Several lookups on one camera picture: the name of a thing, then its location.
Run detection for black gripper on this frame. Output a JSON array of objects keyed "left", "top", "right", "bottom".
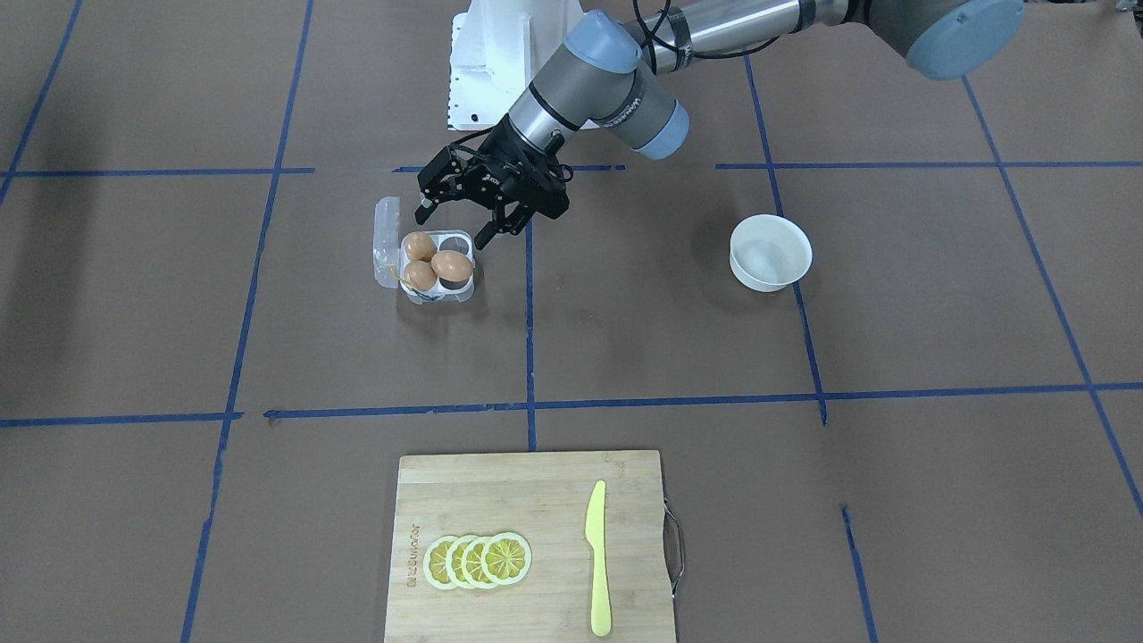
[{"left": 413, "top": 116, "right": 572, "bottom": 251}]

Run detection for brown egg from bowl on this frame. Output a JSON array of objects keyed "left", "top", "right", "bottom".
[{"left": 430, "top": 251, "right": 474, "bottom": 282}]

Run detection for clear plastic egg box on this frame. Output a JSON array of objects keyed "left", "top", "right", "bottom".
[{"left": 371, "top": 196, "right": 475, "bottom": 305}]

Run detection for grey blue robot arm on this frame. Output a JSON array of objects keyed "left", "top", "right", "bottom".
[{"left": 413, "top": 1, "right": 1024, "bottom": 248}]

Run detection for brown egg rear in box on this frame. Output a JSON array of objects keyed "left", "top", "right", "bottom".
[{"left": 403, "top": 231, "right": 439, "bottom": 262}]

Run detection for brown egg in box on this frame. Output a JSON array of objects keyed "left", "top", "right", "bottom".
[
  {"left": 403, "top": 231, "right": 439, "bottom": 262},
  {"left": 403, "top": 260, "right": 438, "bottom": 294}
]

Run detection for brown egg front in box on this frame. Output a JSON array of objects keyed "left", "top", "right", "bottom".
[{"left": 403, "top": 260, "right": 438, "bottom": 294}]

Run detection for bamboo cutting board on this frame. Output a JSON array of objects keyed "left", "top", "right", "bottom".
[{"left": 383, "top": 449, "right": 677, "bottom": 642}]

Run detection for white round bowl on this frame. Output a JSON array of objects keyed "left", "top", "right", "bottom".
[{"left": 728, "top": 214, "right": 813, "bottom": 294}]

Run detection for yellow plastic knife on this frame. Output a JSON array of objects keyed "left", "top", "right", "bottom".
[{"left": 584, "top": 480, "right": 613, "bottom": 638}]

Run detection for lemon slice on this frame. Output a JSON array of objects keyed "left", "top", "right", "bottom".
[
  {"left": 423, "top": 536, "right": 458, "bottom": 590},
  {"left": 480, "top": 530, "right": 531, "bottom": 587},
  {"left": 445, "top": 535, "right": 477, "bottom": 589},
  {"left": 459, "top": 536, "right": 496, "bottom": 589}
]

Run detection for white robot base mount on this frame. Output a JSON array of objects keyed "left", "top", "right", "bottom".
[{"left": 446, "top": 1, "right": 588, "bottom": 131}]

